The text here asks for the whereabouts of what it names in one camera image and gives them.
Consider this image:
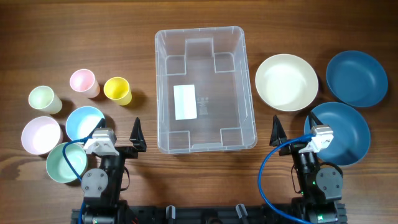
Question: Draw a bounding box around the cream white bowl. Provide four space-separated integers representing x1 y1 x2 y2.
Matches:
255 54 319 112

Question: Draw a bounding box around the clear plastic storage container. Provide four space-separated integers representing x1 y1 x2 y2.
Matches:
155 26 257 154

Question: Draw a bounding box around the mint green small bowl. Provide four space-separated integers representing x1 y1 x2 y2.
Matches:
46 142 88 184

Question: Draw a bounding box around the pale green cup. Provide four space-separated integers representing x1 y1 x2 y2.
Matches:
28 85 62 114

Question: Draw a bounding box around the dark blue bowl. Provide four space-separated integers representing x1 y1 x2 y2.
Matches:
312 102 371 166
326 50 389 108

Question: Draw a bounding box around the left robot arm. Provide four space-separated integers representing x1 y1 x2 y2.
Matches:
78 118 147 224

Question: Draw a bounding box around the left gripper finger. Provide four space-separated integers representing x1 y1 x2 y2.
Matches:
129 117 147 152
90 118 106 137

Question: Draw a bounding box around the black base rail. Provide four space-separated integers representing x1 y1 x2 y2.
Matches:
70 203 347 224

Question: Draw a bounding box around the yellow cup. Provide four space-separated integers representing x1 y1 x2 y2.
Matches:
104 77 132 106

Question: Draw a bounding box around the right blue cable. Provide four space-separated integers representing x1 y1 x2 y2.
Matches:
257 134 314 224

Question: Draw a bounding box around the left blue cable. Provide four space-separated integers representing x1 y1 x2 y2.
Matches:
62 138 91 224

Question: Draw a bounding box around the light blue small bowl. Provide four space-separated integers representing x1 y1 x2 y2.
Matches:
65 106 105 141

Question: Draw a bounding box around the blue cable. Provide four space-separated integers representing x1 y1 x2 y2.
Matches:
62 138 91 224
257 134 314 224

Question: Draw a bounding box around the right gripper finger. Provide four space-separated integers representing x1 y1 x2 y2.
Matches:
269 115 287 146
308 111 323 127

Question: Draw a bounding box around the pale pink small bowl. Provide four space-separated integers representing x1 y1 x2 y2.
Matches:
21 116 63 155

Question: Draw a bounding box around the pink cup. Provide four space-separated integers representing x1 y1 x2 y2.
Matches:
70 68 100 98

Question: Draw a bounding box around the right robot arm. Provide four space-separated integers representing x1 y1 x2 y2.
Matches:
270 112 347 223

